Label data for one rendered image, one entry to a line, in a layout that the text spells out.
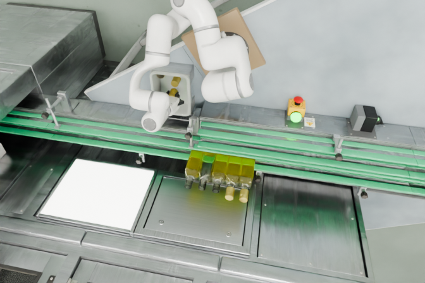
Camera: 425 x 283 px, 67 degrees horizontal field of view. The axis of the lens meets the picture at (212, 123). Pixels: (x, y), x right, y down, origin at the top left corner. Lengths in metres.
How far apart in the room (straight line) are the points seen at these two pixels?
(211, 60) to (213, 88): 0.09
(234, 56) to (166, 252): 0.78
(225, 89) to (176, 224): 0.63
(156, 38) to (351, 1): 0.68
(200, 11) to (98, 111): 0.82
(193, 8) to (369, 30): 0.64
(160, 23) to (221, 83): 0.28
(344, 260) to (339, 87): 0.69
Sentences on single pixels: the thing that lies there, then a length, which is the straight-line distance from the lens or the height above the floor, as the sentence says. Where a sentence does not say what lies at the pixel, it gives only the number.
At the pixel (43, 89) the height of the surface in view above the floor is 0.73.
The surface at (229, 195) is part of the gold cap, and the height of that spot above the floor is 1.16.
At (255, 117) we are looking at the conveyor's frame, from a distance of 1.42.
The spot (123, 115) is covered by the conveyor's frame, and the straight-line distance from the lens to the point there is 1.60.
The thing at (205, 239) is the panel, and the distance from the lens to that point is 1.35.
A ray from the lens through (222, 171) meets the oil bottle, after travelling 1.35.
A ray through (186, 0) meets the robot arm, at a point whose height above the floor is 0.97.
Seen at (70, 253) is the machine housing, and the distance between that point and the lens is 1.46.
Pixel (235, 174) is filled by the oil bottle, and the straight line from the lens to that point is 1.35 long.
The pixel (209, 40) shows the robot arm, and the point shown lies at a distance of 1.05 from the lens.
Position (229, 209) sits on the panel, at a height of 1.13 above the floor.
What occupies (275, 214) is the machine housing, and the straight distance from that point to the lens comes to 1.49.
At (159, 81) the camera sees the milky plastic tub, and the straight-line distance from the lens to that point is 1.47.
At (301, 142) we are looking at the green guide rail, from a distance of 1.38.
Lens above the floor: 1.92
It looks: 47 degrees down
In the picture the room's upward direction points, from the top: 165 degrees counter-clockwise
